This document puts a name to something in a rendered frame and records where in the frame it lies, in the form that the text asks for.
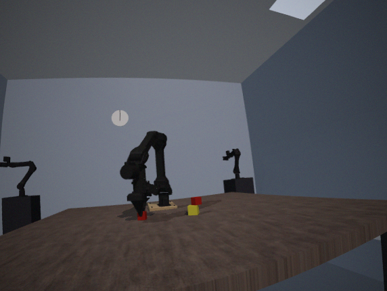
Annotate red cube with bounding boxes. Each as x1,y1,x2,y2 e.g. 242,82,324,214
137,211,147,221
191,197,202,205

